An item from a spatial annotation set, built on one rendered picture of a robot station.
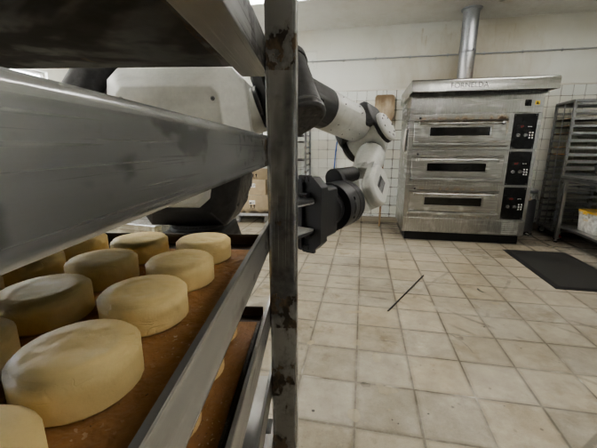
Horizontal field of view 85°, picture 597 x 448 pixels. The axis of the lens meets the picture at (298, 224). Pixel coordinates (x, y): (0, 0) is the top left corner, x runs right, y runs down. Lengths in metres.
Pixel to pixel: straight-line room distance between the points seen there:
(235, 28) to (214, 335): 0.18
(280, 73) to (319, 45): 5.48
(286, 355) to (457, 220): 4.48
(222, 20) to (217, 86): 0.41
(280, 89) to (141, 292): 0.22
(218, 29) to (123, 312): 0.18
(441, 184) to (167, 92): 4.26
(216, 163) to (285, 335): 0.27
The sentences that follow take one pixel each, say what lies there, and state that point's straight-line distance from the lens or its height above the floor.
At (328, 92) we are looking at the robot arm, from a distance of 0.73.
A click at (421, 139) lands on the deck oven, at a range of 4.58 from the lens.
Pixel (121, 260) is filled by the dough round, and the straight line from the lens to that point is 0.28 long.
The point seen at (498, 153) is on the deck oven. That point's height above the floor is 1.16.
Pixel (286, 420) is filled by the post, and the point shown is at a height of 0.91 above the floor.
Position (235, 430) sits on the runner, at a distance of 0.24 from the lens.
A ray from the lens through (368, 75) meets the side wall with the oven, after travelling 5.66.
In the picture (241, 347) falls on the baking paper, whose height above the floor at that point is 1.04.
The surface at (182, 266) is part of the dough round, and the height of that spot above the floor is 1.15.
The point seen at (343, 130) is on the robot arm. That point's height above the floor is 1.27.
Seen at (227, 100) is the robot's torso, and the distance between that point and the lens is 0.63.
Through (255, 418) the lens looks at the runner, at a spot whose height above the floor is 0.95.
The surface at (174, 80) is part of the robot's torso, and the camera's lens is 0.67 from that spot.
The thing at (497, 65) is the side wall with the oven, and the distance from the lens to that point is 5.96.
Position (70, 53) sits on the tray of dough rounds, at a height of 1.31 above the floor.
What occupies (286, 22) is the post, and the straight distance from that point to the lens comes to 0.35.
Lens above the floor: 1.23
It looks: 13 degrees down
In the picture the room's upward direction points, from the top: straight up
